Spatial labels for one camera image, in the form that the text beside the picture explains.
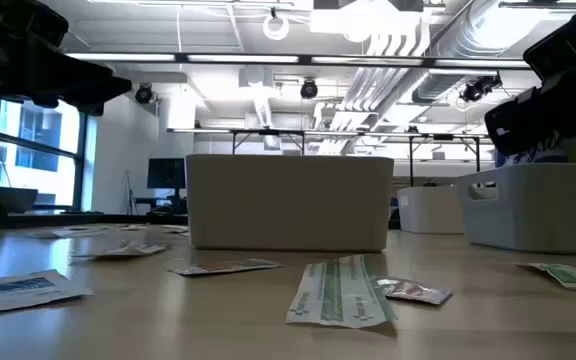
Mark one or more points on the white bin with ointment packets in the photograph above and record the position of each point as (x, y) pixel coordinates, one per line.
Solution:
(288, 200)

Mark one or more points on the orange and silver ointment packet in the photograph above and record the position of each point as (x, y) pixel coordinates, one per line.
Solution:
(418, 291)

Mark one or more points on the blue and white wipe packet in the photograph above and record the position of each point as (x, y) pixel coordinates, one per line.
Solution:
(113, 251)
(18, 290)

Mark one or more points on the black computer monitor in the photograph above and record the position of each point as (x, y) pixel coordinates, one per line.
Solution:
(165, 172)

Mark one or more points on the black aluminium table frame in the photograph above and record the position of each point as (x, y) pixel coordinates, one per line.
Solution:
(68, 220)

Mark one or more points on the large window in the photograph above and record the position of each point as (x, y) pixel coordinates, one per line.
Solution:
(43, 165)

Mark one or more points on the black round overhead camera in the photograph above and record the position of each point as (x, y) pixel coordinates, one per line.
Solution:
(144, 94)
(309, 89)

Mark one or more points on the green striped bandage wrapper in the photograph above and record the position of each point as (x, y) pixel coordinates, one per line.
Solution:
(150, 248)
(338, 295)
(573, 276)
(175, 229)

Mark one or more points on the white bin with bandage strips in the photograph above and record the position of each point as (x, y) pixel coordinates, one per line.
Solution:
(543, 210)

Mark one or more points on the small white packet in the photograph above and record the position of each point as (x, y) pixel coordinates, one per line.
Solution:
(133, 227)

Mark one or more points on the black background rig frame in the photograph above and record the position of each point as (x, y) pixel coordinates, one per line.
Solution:
(411, 160)
(268, 132)

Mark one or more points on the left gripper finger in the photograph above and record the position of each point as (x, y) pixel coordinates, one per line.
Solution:
(78, 80)
(90, 109)

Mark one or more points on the white bin with wipe packets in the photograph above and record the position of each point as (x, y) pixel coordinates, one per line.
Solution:
(428, 210)

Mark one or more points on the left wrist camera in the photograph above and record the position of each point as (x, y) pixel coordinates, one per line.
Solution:
(13, 22)

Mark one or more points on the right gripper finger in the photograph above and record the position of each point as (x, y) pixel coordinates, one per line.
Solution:
(523, 110)
(528, 135)

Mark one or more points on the overhead light bar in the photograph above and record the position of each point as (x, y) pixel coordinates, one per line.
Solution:
(305, 60)

